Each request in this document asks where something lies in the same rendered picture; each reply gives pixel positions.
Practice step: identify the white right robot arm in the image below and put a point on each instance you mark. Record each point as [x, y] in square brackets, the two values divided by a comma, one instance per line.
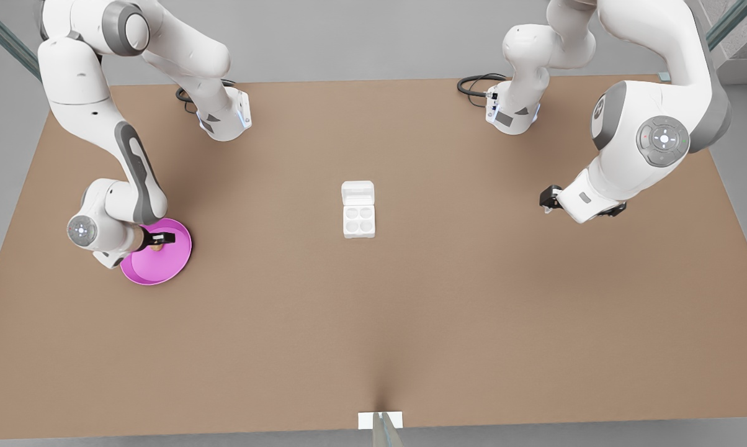
[82, 93]

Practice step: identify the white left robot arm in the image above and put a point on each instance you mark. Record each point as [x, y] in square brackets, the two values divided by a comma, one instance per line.
[653, 133]

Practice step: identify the white egg box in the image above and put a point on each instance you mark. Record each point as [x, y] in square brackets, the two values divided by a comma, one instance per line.
[358, 221]

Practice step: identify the white egg box lid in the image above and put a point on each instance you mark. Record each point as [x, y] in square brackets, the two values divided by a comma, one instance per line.
[357, 192]

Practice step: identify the pink round plate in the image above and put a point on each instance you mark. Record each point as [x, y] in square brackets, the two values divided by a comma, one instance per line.
[159, 261]

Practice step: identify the silver frame post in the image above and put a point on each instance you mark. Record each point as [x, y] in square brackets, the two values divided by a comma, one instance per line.
[728, 22]
[7, 38]
[383, 428]

